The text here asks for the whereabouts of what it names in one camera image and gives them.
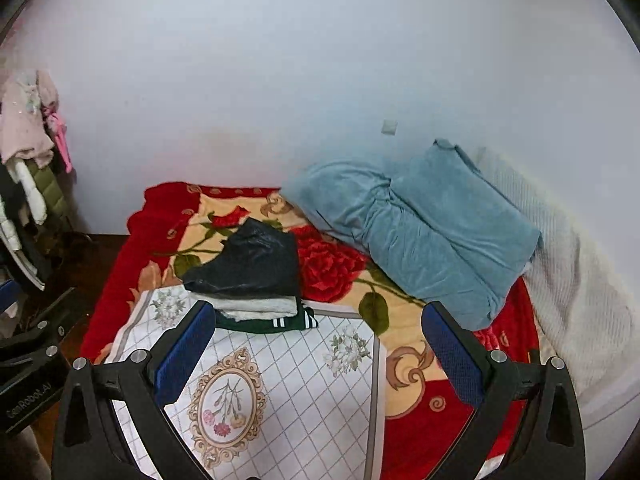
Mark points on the pale pink hanging garment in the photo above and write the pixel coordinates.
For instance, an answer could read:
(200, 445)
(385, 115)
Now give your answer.
(22, 120)

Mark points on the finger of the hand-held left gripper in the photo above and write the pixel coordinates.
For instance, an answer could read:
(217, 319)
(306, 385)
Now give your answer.
(9, 297)

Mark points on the red floral blanket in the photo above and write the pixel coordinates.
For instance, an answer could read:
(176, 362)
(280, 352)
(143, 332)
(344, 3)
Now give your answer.
(330, 265)

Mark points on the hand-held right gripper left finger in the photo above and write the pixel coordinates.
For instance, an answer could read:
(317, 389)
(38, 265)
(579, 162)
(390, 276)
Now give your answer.
(181, 355)

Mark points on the white quilted floral mat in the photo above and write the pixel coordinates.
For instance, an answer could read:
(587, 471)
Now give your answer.
(300, 385)

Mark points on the black leather jacket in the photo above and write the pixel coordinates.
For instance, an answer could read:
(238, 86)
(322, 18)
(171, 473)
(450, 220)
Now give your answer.
(250, 260)

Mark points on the bright pink hanging cloth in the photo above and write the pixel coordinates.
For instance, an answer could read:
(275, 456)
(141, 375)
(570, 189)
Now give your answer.
(61, 140)

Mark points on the white fleece garment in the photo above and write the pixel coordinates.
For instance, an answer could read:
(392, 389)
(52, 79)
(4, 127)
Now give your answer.
(255, 306)

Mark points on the green striped garment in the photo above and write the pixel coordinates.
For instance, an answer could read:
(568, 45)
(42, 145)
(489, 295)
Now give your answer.
(270, 324)

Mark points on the white knitted blanket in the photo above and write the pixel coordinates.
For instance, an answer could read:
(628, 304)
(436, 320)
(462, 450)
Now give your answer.
(575, 300)

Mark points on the white wall socket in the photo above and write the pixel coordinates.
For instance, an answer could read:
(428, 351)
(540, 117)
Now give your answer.
(389, 127)

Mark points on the teal plush blanket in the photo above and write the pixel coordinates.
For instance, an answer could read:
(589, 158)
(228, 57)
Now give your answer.
(425, 240)

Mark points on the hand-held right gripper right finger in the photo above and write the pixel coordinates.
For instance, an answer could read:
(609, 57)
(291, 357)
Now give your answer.
(451, 355)

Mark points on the olive puffer jacket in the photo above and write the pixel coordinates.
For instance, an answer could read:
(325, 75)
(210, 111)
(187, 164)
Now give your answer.
(47, 190)

